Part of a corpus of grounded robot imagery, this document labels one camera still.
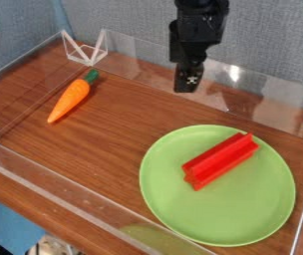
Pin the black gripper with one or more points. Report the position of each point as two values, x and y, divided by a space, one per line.
194 32

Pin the red rectangular block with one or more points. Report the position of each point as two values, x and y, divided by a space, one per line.
212 164

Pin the green round plate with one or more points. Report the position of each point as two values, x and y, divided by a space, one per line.
236 211

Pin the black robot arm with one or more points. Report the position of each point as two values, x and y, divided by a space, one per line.
197 4

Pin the orange toy carrot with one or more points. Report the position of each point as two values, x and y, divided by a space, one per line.
73 96

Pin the clear acrylic enclosure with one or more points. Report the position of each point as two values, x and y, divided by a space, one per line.
70 174

